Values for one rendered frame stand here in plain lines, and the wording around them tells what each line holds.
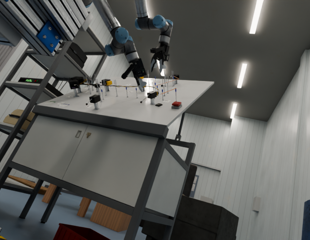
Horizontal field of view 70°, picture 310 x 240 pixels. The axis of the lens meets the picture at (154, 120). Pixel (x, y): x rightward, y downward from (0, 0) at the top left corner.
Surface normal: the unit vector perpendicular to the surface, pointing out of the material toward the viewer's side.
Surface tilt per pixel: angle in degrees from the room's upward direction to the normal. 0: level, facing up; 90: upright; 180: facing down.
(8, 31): 90
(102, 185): 90
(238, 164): 90
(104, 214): 90
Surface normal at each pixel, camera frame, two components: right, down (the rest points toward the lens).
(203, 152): -0.20, -0.43
